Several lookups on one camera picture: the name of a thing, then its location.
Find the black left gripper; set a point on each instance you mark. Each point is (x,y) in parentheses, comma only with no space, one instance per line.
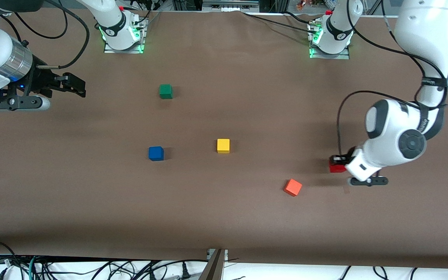
(349,156)

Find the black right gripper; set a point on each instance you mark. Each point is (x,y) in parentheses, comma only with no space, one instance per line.
(40,81)

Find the red block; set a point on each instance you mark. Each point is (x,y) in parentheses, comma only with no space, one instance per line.
(336,168)

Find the blue block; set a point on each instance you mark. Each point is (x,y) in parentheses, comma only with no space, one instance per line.
(156,153)

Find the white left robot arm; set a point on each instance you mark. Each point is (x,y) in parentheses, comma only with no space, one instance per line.
(395,136)

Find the orange block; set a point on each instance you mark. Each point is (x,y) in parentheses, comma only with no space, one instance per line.
(293,187)

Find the green block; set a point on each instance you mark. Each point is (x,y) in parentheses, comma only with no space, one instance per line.
(165,91)

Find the yellow block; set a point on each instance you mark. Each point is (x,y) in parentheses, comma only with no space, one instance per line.
(223,146)

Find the brown support beam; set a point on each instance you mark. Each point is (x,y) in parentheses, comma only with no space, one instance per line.
(213,270)

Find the white power strip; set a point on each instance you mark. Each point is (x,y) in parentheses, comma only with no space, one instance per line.
(228,6)

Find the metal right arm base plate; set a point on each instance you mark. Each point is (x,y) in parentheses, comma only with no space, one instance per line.
(111,51)

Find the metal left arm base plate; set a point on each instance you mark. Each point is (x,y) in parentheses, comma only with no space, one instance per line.
(340,56)

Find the metal table edge bracket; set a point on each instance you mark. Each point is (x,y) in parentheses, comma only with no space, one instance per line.
(209,253)

